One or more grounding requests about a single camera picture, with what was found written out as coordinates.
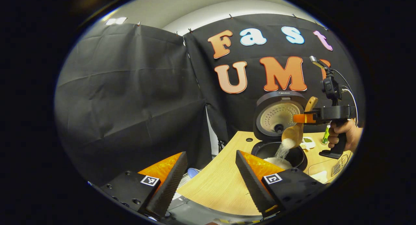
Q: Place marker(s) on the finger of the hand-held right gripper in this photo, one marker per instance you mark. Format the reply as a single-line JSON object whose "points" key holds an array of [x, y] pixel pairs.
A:
{"points": [[302, 118]]}

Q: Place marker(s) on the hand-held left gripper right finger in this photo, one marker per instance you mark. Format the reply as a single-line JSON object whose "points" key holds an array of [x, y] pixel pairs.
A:
{"points": [[252, 186]]}

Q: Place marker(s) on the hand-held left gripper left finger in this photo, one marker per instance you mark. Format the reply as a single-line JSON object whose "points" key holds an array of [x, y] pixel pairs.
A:
{"points": [[170, 186]]}

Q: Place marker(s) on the wooden spoon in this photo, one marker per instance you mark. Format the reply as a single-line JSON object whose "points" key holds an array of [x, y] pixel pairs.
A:
{"points": [[292, 134]]}

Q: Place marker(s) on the black silver rice cooker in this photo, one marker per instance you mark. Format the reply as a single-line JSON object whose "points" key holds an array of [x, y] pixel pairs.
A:
{"points": [[273, 103]]}

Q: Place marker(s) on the white divided bean dish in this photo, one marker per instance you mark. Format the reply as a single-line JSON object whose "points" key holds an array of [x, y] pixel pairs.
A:
{"points": [[308, 141]]}

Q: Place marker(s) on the green drink bottle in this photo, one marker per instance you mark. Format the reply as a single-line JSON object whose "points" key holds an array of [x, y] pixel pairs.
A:
{"points": [[325, 137]]}

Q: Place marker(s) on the blue round object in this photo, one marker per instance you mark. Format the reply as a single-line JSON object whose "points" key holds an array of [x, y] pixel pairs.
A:
{"points": [[193, 172]]}

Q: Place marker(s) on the narrow ceiling light panel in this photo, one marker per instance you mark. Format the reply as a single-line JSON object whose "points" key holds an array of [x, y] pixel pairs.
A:
{"points": [[116, 21]]}

